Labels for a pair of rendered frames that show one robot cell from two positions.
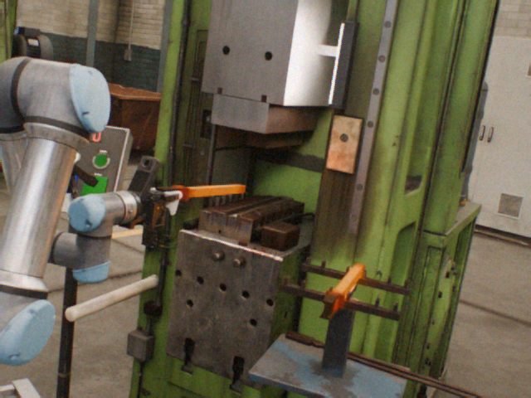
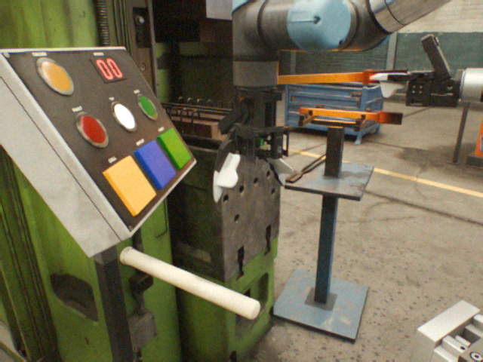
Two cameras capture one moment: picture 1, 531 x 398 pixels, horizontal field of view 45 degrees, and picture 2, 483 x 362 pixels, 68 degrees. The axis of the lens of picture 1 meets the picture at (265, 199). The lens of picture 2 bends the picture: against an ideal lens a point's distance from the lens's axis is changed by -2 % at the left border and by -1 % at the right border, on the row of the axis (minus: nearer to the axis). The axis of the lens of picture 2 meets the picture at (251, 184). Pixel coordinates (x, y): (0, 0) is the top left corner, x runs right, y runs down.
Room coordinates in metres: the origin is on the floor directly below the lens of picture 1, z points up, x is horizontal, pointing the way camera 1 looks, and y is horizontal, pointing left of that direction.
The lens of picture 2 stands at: (1.81, 1.24, 1.20)
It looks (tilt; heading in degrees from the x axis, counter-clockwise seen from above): 21 degrees down; 277
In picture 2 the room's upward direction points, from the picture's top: straight up
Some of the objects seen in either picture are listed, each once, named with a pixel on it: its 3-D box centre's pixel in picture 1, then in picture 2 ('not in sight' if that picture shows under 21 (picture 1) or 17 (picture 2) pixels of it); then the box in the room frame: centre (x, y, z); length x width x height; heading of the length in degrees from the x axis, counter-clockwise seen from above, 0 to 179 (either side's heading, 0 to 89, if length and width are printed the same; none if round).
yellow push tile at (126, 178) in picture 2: not in sight; (129, 185); (2.05, 0.76, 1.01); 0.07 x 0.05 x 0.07; 90
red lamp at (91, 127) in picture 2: not in sight; (92, 130); (2.09, 0.76, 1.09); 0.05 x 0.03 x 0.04; 65
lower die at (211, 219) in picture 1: (254, 213); (181, 119); (2.20, 0.03, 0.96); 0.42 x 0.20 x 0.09; 155
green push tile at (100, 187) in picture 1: (94, 187); (173, 149); (2.05, 0.56, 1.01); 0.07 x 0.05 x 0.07; 90
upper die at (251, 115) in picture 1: (268, 113); (173, 6); (2.20, 0.03, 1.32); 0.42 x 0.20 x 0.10; 155
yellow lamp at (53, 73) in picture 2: not in sight; (56, 76); (2.13, 0.76, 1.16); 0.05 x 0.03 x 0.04; 65
